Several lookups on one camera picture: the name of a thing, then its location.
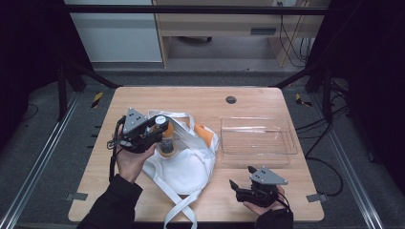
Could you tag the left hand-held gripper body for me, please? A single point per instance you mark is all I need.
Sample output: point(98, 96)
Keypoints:
point(135, 135)

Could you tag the white tote bag coloured patches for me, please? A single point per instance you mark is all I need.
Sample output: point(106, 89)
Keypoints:
point(187, 168)

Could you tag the person's right hand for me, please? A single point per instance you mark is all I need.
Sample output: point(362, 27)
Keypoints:
point(264, 210)

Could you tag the black curtain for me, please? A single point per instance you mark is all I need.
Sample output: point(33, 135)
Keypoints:
point(28, 47)
point(372, 63)

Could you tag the white cabinet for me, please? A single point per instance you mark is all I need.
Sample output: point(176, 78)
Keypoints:
point(117, 38)

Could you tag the orange juice bottle white cap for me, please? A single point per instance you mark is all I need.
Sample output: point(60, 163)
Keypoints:
point(167, 143)

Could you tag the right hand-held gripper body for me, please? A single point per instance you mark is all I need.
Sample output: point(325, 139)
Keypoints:
point(262, 191)

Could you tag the dark round table grommet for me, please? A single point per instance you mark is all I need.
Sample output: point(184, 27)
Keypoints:
point(231, 99)

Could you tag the grey tape strip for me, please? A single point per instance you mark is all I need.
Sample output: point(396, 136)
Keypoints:
point(76, 196)
point(316, 197)

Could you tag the yellow black floor tape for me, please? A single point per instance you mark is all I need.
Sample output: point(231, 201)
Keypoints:
point(301, 100)
point(97, 99)

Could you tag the black metal frame stand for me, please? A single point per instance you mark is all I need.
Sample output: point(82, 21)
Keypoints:
point(62, 92)
point(327, 95)

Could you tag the aluminium floor rail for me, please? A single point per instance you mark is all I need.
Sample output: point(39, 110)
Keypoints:
point(38, 165)
point(353, 178)

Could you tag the light wooden desk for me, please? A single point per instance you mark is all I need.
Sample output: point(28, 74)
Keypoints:
point(223, 24)

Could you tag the person's left hand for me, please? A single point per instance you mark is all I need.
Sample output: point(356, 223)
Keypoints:
point(132, 165)

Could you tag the clear plastic container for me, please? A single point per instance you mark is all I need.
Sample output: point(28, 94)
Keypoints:
point(258, 140)

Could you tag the black horizontal frame bar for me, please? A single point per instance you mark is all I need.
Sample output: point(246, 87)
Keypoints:
point(191, 9)

